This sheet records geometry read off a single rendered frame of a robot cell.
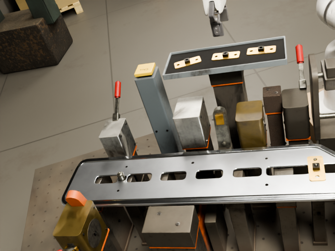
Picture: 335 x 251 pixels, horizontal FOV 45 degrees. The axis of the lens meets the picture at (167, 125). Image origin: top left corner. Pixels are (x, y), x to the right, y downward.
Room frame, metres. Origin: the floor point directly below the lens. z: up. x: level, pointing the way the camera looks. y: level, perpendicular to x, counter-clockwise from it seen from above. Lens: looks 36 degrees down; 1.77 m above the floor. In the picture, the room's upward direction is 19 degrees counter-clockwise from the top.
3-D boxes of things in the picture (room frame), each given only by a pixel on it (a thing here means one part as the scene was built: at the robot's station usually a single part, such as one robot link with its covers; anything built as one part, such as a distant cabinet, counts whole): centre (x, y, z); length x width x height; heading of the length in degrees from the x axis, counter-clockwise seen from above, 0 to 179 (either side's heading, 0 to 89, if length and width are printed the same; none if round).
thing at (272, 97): (0.91, -0.31, 0.90); 0.05 x 0.05 x 0.40; 68
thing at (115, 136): (1.06, 0.16, 0.88); 0.12 x 0.07 x 0.36; 158
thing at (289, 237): (0.70, -0.24, 0.84); 0.12 x 0.05 x 0.29; 158
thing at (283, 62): (1.07, -0.23, 1.16); 0.37 x 0.14 x 0.02; 68
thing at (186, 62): (1.11, -0.12, 1.17); 0.08 x 0.04 x 0.01; 85
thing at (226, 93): (1.07, -0.23, 0.92); 0.10 x 0.08 x 0.45; 68
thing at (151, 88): (1.17, 0.01, 0.92); 0.08 x 0.08 x 0.44; 68
